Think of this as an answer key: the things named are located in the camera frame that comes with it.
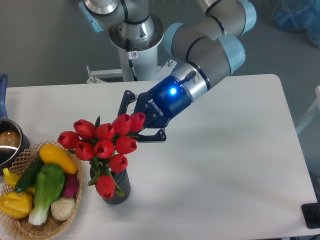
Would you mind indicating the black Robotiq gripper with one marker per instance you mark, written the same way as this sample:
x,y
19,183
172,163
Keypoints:
x,y
160,104

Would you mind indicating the red tulip bouquet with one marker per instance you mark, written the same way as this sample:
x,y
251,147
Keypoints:
x,y
105,146

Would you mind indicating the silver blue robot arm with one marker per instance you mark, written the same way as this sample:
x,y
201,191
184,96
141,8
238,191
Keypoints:
x,y
187,60

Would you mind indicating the dark grey ribbed vase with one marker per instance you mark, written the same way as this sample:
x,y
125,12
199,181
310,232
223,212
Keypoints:
x,y
122,188

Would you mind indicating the yellow squash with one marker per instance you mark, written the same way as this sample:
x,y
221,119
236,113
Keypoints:
x,y
50,154

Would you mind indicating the purple red radish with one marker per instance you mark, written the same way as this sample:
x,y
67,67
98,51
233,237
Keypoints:
x,y
71,186

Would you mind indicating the green bok choy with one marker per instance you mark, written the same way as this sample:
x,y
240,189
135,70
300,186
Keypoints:
x,y
49,183

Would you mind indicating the white garlic bulb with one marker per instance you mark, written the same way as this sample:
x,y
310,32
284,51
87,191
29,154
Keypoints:
x,y
61,209

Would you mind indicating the dark green cucumber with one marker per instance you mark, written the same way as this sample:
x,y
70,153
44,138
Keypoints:
x,y
28,177

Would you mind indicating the small yellow gourd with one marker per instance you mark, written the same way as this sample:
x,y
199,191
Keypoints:
x,y
11,179

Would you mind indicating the orange yellow pumpkin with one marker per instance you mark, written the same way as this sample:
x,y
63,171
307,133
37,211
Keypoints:
x,y
16,205

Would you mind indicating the woven wicker basket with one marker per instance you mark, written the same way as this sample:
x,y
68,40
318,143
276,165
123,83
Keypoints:
x,y
20,228

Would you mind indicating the blue plastic bag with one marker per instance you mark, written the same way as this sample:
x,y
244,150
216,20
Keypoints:
x,y
299,16

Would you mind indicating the black device at edge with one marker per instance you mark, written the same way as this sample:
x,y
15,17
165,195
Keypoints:
x,y
311,214

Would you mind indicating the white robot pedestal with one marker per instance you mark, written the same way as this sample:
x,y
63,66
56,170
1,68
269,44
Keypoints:
x,y
137,44

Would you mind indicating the white metal table frame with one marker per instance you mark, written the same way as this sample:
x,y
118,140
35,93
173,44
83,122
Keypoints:
x,y
130,74

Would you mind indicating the blue handled saucepan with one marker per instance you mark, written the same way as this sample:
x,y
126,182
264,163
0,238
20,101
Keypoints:
x,y
12,139

